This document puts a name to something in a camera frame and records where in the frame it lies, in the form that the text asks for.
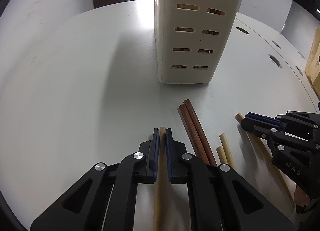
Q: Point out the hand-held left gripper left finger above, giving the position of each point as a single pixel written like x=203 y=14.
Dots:
x=156 y=151

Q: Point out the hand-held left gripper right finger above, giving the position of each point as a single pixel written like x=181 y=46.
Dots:
x=168 y=156

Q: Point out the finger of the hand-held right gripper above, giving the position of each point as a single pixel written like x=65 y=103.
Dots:
x=252 y=126
x=262 y=118

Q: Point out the light bamboo chopstick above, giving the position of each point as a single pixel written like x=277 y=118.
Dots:
x=260 y=148
x=160 y=203
x=221 y=154
x=226 y=148

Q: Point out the brown wooden chopstick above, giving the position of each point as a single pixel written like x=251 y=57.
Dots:
x=197 y=126
x=193 y=133

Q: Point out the beige plastic utensil holder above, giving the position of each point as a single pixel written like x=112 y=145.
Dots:
x=190 y=21

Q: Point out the person's right hand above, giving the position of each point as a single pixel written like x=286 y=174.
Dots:
x=301 y=196

